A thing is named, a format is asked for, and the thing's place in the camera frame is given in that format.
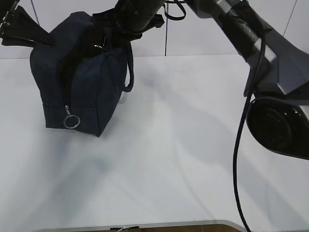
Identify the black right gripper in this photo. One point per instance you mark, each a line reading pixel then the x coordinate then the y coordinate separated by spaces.
pixel 128 21

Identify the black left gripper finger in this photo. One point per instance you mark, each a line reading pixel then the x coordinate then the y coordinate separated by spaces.
pixel 19 29

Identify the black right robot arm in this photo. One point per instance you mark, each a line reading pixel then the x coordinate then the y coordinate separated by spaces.
pixel 276 110

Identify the dark navy lunch bag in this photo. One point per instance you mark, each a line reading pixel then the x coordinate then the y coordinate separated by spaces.
pixel 82 76

